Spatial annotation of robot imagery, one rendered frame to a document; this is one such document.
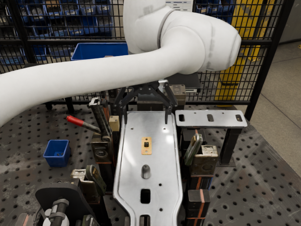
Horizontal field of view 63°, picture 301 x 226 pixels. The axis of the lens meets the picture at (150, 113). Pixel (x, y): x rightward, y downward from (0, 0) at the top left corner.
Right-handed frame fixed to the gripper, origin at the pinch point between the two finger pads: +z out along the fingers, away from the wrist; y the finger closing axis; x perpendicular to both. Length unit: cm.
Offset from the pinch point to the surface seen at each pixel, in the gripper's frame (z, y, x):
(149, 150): 13.4, 1.3, -2.8
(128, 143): 13.7, -6.9, 0.9
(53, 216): -4.4, -19.6, -35.7
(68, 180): 1.8, -20.8, -22.6
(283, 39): 93, 181, 256
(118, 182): 13.5, -8.7, -15.9
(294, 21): 70, 189, 259
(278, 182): 44, 61, 3
